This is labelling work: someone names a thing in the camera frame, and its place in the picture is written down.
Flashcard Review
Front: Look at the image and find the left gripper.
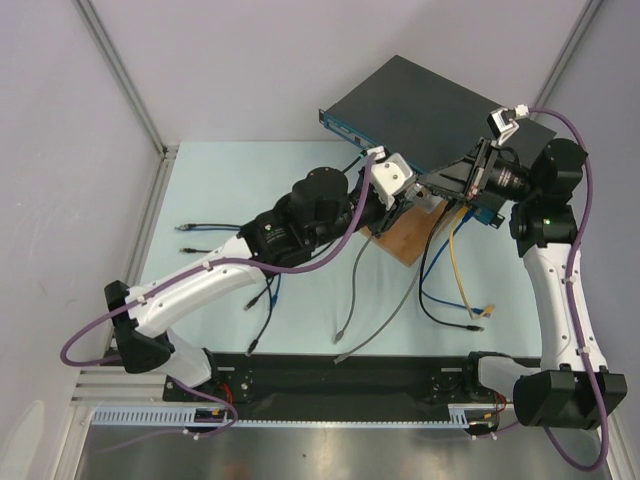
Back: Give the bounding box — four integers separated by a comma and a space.
308, 166, 415, 250

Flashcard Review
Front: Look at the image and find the grey ethernet cable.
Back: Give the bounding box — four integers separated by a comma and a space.
332, 183, 421, 346
331, 199, 451, 364

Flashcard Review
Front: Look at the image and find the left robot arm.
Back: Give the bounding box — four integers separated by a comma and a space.
104, 160, 415, 400

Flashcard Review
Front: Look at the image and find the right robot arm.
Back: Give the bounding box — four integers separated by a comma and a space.
420, 139, 627, 430

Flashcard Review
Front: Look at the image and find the wooden base board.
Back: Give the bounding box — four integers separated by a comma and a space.
373, 201, 447, 267

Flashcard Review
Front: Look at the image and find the yellow ethernet cable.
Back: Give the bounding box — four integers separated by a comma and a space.
449, 205, 497, 321

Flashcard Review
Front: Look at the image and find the metal switch stand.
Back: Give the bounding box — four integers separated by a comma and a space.
415, 190, 442, 213

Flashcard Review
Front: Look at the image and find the blue ethernet cable plugged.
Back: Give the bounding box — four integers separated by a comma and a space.
418, 209, 489, 319

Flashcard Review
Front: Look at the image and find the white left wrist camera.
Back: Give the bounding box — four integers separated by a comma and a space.
366, 146, 415, 211

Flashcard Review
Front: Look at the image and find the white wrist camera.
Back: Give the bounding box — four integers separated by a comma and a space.
366, 146, 415, 211
487, 104, 530, 147

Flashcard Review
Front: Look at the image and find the black ethernet cable plugged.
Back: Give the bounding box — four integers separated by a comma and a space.
418, 204, 485, 333

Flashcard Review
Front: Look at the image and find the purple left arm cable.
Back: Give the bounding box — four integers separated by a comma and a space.
59, 149, 391, 367

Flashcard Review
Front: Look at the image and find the black cable teal plug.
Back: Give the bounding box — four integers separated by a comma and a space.
341, 152, 367, 175

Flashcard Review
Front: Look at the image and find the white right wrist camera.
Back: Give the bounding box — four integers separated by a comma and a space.
487, 104, 530, 147

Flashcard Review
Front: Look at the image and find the blue-faced black network switch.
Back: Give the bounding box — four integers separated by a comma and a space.
317, 54, 558, 229

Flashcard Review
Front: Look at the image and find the grey ethernet cable plugged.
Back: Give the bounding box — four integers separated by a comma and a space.
331, 199, 451, 364

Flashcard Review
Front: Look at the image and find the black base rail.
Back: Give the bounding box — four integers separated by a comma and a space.
99, 351, 551, 422

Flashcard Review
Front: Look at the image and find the black loose ethernet cable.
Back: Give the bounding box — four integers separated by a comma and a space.
178, 246, 281, 357

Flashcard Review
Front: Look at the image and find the blue loose ethernet cable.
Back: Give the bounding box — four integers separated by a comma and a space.
173, 223, 279, 307

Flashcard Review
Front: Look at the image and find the white slotted cable duct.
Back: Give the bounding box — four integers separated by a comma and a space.
91, 406, 498, 429

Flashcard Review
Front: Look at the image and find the right aluminium frame post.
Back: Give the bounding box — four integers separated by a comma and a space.
533, 0, 605, 107

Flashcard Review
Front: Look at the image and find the aluminium frame post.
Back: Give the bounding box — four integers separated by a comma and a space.
72, 0, 178, 160
533, 0, 605, 107

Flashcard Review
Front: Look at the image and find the left aluminium frame post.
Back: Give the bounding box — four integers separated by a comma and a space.
72, 0, 178, 160

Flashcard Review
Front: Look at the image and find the aluminium front frame rail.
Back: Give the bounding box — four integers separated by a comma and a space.
69, 364, 171, 407

